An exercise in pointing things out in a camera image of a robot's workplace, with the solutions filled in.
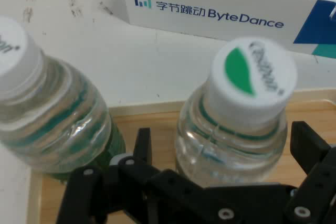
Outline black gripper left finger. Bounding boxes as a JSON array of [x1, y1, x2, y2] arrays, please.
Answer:
[[54, 127, 237, 224]]

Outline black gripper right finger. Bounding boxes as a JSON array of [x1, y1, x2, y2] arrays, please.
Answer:
[[285, 121, 336, 224]]

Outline light wooden tray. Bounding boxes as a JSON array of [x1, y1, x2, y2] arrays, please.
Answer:
[[27, 99, 336, 224]]

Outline white ByteDance printed box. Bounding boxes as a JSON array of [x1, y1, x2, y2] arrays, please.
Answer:
[[119, 0, 336, 59]]

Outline clear water bottle white cap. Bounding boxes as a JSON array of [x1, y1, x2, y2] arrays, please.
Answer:
[[0, 16, 127, 183], [174, 37, 299, 184]]

